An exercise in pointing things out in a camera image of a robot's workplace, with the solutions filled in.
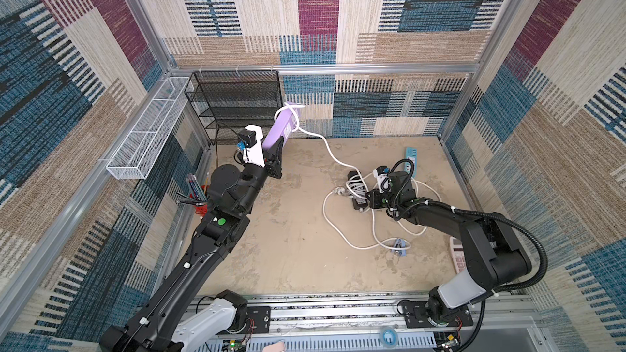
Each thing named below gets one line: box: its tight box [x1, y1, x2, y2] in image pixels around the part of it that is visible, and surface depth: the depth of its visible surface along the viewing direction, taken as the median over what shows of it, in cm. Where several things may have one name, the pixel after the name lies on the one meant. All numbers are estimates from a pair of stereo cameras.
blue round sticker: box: [379, 326, 399, 348], surface depth 72 cm
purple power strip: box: [262, 101, 300, 150], surface depth 64 cm
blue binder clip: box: [391, 237, 408, 257], surface depth 87 cm
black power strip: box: [347, 170, 368, 211], surface depth 96 cm
